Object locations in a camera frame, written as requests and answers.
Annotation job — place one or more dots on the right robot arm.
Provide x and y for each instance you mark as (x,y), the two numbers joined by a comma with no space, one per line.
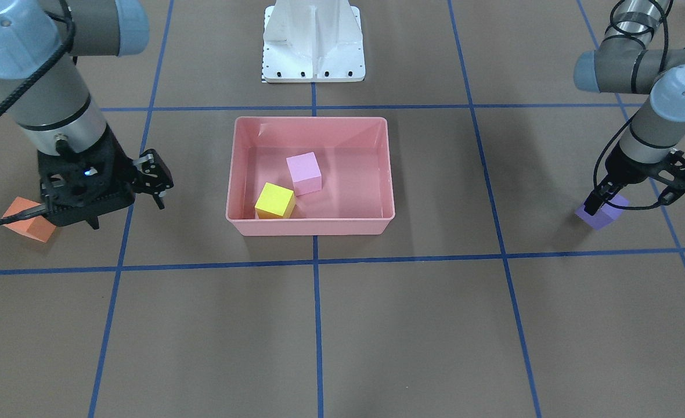
(41,87)

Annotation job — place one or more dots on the orange foam cube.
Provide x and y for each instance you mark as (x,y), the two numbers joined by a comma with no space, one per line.
(37,228)

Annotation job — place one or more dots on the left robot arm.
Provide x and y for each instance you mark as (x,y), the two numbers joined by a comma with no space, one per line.
(635,57)

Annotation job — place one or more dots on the pink foam cube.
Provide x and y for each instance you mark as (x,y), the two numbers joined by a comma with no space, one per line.
(305,173)

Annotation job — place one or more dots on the pink plastic bin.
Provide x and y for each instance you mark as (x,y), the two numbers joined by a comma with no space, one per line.
(353,153)

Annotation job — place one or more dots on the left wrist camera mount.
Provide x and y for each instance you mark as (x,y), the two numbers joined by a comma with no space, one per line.
(671,172)

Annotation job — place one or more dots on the purple foam cube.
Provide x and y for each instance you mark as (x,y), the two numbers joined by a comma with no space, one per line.
(603,217)

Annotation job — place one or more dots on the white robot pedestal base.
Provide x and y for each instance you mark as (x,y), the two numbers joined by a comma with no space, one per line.
(313,42)

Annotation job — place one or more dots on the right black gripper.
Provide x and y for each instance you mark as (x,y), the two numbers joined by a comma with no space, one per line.
(119,166)

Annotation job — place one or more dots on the yellow foam cube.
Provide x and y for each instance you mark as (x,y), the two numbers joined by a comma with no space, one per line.
(275,202)

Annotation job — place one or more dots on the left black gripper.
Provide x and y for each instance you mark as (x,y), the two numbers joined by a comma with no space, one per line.
(633,168)

